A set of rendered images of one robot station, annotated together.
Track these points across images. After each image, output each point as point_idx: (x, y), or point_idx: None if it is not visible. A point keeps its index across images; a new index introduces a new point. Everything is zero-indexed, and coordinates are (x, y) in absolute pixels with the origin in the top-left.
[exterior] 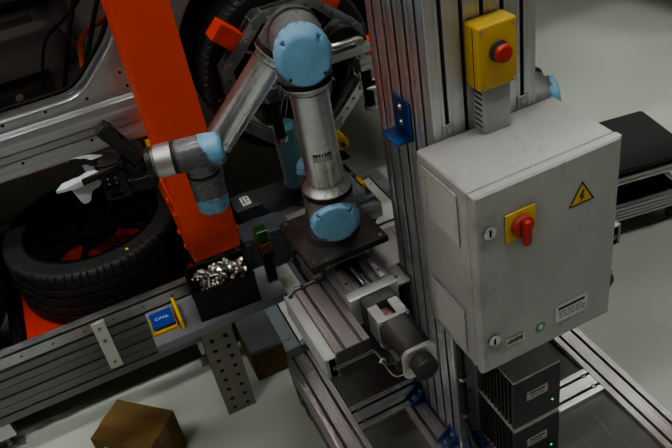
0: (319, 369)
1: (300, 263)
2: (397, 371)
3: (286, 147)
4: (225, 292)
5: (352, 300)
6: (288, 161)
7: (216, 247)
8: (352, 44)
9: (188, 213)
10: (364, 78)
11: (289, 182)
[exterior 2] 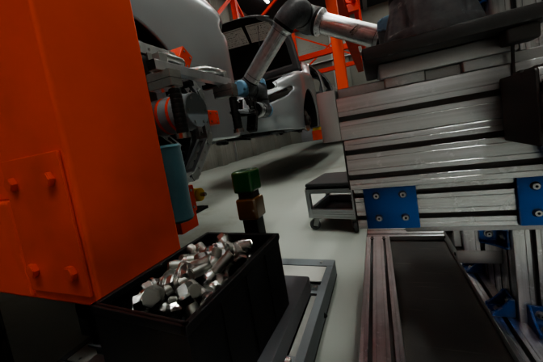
0: None
1: (355, 172)
2: (465, 328)
3: (175, 166)
4: (248, 294)
5: None
6: (178, 184)
7: (146, 258)
8: (221, 73)
9: (92, 164)
10: (234, 101)
11: (178, 214)
